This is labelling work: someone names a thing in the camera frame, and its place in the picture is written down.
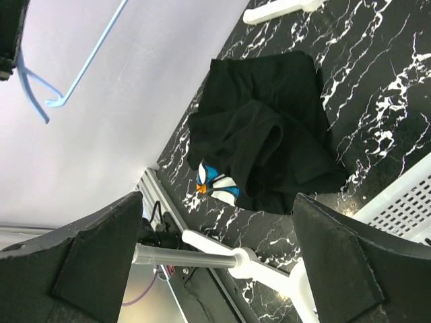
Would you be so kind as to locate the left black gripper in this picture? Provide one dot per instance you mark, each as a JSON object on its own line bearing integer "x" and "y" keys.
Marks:
{"x": 13, "y": 15}

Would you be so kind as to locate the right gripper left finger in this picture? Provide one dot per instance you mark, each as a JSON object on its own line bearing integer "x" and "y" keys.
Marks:
{"x": 76, "y": 273}

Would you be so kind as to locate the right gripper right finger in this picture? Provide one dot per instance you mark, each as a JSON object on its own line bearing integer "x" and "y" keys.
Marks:
{"x": 358, "y": 273}

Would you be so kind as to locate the light blue clothes hanger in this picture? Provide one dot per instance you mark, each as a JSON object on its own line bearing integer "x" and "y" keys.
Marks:
{"x": 25, "y": 74}

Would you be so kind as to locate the black daisy print t-shirt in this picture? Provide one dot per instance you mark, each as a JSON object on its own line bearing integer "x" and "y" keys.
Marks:
{"x": 260, "y": 135}

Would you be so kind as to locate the white plastic mesh basket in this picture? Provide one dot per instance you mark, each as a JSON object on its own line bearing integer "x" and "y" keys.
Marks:
{"x": 403, "y": 208}

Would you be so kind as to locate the grey white garment rack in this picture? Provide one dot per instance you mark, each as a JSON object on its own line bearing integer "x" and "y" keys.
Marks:
{"x": 196, "y": 250}

